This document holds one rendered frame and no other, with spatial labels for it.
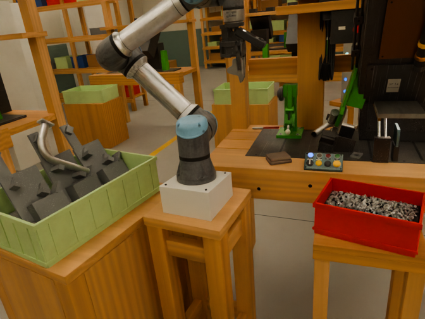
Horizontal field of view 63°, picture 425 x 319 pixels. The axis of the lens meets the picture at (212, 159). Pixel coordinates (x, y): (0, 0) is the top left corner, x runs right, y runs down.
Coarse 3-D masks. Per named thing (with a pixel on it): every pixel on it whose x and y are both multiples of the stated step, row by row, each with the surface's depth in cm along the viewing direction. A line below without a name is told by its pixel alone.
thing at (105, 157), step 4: (84, 148) 157; (88, 148) 158; (84, 152) 156; (88, 152) 153; (92, 152) 155; (84, 156) 155; (88, 156) 155; (104, 156) 163; (108, 156) 160; (104, 160) 162; (108, 160) 160; (112, 160) 161; (104, 164) 163; (108, 164) 164
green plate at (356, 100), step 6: (354, 66) 149; (354, 72) 143; (354, 78) 144; (348, 84) 151; (354, 84) 146; (348, 90) 146; (354, 90) 147; (348, 96) 149; (354, 96) 148; (360, 96) 147; (342, 102) 155; (348, 102) 149; (354, 102) 149; (360, 102) 148; (360, 108) 149
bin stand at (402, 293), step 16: (320, 240) 115; (336, 240) 114; (320, 256) 114; (336, 256) 112; (352, 256) 110; (368, 256) 109; (384, 256) 107; (400, 256) 105; (416, 256) 104; (320, 272) 117; (400, 272) 129; (416, 272) 105; (320, 288) 120; (400, 288) 132; (416, 288) 108; (320, 304) 123; (400, 304) 116; (416, 304) 110
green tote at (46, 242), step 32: (128, 160) 165; (0, 192) 138; (96, 192) 129; (128, 192) 144; (0, 224) 121; (32, 224) 110; (64, 224) 118; (96, 224) 130; (32, 256) 118; (64, 256) 120
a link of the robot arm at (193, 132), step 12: (180, 120) 125; (192, 120) 124; (204, 120) 123; (180, 132) 122; (192, 132) 121; (204, 132) 123; (180, 144) 124; (192, 144) 122; (204, 144) 124; (192, 156) 123
